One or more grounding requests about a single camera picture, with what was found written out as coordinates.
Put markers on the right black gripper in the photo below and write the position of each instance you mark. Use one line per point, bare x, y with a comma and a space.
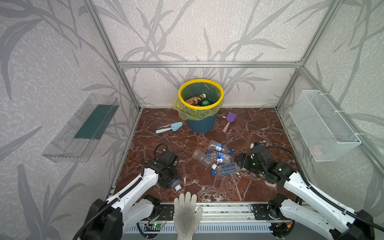
245, 160

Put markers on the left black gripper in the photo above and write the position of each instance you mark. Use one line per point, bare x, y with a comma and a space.
169, 183

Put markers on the crushed clear bottle blue label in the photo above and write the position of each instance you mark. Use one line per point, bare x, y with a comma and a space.
220, 158

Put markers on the clear ribbed bottle white cap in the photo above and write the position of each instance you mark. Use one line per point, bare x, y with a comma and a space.
204, 159

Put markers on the small clear bottle blue label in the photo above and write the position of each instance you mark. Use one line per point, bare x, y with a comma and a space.
218, 147

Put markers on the green soda bottle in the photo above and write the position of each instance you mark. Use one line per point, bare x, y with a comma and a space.
204, 103

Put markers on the brown tea bottle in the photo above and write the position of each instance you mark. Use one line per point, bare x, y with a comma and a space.
195, 101

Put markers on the clear bottle blue label white cap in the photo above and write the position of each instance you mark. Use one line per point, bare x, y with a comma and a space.
176, 185

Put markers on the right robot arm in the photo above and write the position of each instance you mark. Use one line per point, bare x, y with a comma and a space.
327, 217

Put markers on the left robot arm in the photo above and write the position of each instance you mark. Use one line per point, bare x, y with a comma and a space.
110, 219

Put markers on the teal bin with yellow rim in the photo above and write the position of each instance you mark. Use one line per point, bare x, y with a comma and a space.
214, 93

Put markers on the yellow plastic bin liner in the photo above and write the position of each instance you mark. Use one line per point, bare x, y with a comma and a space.
195, 113

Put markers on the white knit glove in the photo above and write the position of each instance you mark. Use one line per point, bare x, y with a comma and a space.
187, 217

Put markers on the purple toy shovel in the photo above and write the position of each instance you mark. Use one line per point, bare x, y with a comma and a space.
231, 118

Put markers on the green circuit board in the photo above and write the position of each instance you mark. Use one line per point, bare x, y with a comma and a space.
154, 227

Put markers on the clear plastic shelf tray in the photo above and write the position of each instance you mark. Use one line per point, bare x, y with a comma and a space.
78, 139

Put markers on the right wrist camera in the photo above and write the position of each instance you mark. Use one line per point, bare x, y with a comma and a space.
260, 153

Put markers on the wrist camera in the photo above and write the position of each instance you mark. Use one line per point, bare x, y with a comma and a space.
165, 161
260, 153

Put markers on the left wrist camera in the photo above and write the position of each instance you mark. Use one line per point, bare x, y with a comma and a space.
165, 161

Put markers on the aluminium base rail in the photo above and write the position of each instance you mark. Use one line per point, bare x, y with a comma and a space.
210, 211

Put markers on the white wire basket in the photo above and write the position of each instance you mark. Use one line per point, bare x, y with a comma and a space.
326, 133

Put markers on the aluminium frame crossbar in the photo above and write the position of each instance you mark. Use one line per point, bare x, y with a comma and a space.
205, 64

